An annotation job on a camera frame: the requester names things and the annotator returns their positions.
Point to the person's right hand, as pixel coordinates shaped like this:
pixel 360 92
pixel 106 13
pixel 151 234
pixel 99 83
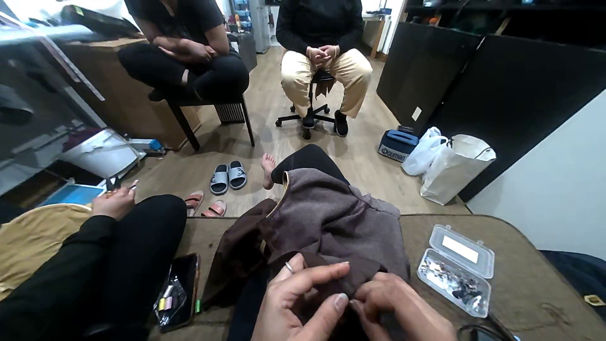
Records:
pixel 412 308

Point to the person's left hand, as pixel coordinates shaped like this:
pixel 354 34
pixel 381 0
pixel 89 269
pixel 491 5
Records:
pixel 284 310

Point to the person's left fingers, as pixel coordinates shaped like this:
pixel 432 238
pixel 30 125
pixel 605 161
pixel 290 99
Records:
pixel 296 263

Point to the person's left index finger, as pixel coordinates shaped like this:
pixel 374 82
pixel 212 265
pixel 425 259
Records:
pixel 315 278

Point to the person's left thumb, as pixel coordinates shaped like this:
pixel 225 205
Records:
pixel 326 315

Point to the person's right thumb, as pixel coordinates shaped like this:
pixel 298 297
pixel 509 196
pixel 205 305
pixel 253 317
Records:
pixel 367 323

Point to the person's right index finger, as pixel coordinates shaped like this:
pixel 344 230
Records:
pixel 374 293

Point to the brown garment with yellow trim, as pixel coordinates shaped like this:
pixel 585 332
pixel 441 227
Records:
pixel 322 213

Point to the brown upholstered bench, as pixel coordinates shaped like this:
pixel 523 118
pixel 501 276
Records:
pixel 369 270

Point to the pile of small metallic fasteners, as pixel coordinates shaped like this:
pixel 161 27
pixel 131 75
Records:
pixel 454 280

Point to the clear plastic compartment case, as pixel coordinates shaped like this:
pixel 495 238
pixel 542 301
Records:
pixel 461 255

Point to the grey slide slipper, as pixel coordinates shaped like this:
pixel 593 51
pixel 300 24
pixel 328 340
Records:
pixel 238 176
pixel 218 181

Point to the small green piece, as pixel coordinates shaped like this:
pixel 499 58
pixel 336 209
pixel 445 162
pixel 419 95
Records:
pixel 198 306

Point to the black smartphone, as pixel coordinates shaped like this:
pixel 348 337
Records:
pixel 188 274

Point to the small clear plastic bag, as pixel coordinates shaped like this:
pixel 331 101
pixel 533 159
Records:
pixel 171 296

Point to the white paper bag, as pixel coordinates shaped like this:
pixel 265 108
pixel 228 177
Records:
pixel 449 173

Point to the blue grey zippered bag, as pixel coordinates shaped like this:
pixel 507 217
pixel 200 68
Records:
pixel 395 147

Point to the white plastic bag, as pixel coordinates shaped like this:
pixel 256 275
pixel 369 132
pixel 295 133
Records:
pixel 423 154

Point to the black swivel chair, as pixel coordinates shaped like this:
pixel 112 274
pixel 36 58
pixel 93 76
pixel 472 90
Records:
pixel 308 114

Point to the black chair with slatted back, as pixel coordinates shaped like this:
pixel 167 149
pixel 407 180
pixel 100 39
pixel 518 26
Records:
pixel 183 124

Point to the blue and white box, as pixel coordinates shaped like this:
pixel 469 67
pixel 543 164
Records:
pixel 150 145

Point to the dark navy cloth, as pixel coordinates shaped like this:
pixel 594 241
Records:
pixel 580 274

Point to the dark grey bin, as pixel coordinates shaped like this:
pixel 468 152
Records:
pixel 245 47

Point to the white storage bin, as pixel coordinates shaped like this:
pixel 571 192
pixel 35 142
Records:
pixel 102 154

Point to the light blue flat tray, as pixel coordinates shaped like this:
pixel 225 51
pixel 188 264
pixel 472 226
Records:
pixel 71 195

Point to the tall grey cabinet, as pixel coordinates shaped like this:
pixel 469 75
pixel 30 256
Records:
pixel 260 28

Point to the black panel cabinet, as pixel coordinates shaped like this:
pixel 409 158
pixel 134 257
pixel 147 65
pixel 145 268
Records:
pixel 511 99

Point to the wooden desk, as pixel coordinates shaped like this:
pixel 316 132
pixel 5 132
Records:
pixel 373 35

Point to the brown wooden cabinet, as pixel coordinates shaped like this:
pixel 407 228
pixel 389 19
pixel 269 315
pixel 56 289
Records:
pixel 123 94

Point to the dark red cloth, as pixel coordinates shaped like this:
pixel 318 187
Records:
pixel 78 138

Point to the blue shelf unit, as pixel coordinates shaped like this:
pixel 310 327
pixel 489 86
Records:
pixel 242 15

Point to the mustard yellow fabric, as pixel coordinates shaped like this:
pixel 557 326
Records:
pixel 35 237

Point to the long white strip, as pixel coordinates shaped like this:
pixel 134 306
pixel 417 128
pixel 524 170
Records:
pixel 66 59

